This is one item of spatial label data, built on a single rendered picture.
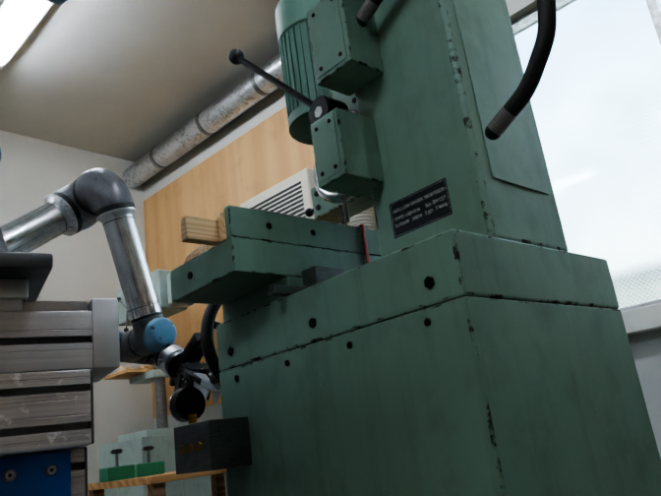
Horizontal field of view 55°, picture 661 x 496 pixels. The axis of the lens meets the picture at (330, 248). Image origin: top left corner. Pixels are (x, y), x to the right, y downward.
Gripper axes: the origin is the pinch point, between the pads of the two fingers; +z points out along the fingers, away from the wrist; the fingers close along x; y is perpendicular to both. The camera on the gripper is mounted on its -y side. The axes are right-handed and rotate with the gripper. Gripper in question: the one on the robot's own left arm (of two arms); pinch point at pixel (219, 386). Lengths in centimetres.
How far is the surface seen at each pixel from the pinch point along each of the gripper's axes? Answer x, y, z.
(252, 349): 15.2, -19.2, 29.5
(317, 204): -3.3, -45.8, 15.9
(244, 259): 22, -35, 31
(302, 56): 1, -75, 6
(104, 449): -61, 109, -180
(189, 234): 30, -37, 26
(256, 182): -128, -42, -193
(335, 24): 12, -77, 29
